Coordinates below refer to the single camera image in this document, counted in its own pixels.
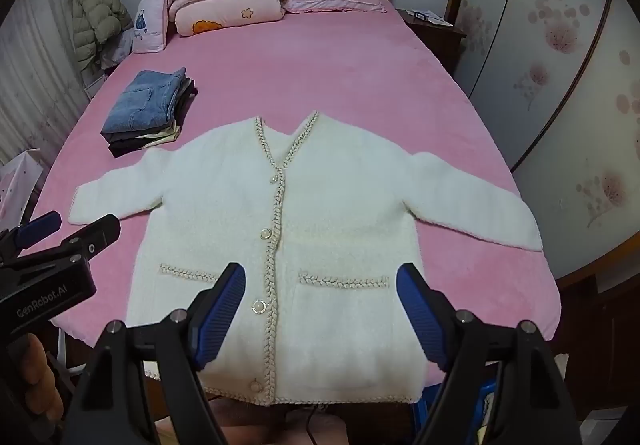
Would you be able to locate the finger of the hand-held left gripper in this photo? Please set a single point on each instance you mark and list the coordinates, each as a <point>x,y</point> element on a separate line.
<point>97,232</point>
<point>37,227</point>

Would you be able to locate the pink bed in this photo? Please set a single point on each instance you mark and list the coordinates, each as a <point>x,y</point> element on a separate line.
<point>325,65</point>

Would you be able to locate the folded blue jeans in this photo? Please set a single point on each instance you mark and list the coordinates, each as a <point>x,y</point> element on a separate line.
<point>142,97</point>

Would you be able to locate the small printed pink pillow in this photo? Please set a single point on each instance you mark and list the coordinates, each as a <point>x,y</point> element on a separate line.
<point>147,22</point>

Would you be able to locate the wooden nightstand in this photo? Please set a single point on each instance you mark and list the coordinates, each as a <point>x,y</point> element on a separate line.
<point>440,37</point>

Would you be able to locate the folded dark clothes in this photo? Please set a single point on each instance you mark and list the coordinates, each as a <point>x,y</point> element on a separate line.
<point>122,145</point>

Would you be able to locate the white knitted cardigan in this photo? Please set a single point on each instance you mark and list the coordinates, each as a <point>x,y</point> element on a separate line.
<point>340,205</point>

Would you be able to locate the white curtain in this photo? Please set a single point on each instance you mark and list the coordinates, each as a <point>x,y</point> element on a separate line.
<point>35,90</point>

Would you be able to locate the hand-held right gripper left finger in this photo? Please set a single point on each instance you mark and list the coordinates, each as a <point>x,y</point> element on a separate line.
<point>220,312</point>

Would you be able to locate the floral wardrobe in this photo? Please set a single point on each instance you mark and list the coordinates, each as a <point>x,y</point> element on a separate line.
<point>550,75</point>

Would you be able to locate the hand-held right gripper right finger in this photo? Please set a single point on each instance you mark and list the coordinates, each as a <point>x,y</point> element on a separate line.
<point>420,312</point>

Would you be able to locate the white paper bag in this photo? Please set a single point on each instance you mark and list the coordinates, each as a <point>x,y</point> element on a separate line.
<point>20,180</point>

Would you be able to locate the person's left hand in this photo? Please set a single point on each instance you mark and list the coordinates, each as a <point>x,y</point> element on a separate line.
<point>40,380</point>

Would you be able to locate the folded pink quilt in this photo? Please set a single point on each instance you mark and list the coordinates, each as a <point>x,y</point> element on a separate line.
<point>230,12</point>

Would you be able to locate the folded cream garment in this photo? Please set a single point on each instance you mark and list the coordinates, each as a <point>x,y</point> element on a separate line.
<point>160,136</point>

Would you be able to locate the beige puffer jacket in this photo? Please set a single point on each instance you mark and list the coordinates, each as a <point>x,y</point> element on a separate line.
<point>95,10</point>

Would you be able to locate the white papers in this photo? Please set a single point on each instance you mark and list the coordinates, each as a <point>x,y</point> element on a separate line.
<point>430,16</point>

